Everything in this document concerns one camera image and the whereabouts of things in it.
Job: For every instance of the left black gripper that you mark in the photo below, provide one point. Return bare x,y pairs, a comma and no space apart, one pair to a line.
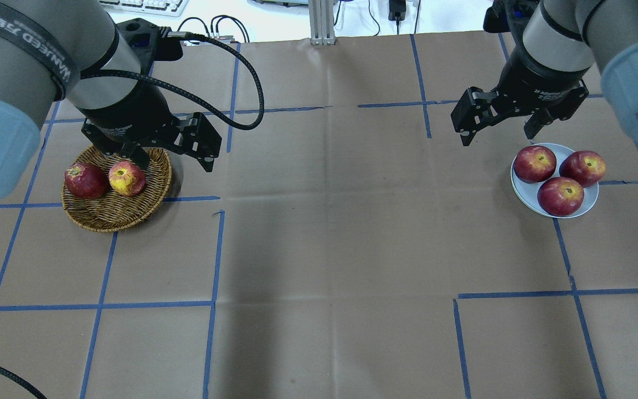
125,114

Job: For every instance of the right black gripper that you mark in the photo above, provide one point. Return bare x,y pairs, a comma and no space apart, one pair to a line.
540,81

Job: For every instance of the red yellow apple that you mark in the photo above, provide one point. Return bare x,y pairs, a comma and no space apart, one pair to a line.
126,178

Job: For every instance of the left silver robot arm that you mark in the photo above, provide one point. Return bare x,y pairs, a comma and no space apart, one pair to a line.
73,50

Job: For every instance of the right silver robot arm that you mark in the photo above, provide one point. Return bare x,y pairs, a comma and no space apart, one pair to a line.
556,43

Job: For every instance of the red apple on plate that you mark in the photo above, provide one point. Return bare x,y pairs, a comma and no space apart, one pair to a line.
534,164
585,167
560,196

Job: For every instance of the white plate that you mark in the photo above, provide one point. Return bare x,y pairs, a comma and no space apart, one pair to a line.
527,193

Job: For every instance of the dark red apple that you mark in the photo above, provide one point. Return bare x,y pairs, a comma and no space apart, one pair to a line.
86,181

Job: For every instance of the woven wicker basket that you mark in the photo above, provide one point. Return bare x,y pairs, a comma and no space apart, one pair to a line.
114,212

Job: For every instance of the white keyboard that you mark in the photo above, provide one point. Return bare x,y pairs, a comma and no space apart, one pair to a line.
159,8

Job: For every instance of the aluminium frame post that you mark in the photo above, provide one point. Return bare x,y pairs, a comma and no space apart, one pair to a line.
321,16

